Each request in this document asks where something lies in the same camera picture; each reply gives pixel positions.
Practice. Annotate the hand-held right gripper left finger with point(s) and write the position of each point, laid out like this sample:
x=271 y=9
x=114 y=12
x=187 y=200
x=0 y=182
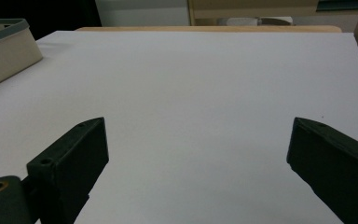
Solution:
x=71 y=161

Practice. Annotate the black curtain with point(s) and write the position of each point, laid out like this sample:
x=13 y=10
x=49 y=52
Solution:
x=37 y=12

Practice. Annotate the white board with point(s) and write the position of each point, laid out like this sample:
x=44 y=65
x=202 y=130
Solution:
x=199 y=87

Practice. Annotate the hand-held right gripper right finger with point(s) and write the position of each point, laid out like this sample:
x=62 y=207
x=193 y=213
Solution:
x=338 y=168

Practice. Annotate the beige basket with grey rim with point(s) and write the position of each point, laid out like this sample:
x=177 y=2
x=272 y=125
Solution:
x=6 y=53

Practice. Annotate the grey-blue desk panel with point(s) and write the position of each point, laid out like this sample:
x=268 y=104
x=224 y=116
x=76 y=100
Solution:
x=341 y=4

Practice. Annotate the white cabinet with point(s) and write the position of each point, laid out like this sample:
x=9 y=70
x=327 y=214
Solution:
x=143 y=12

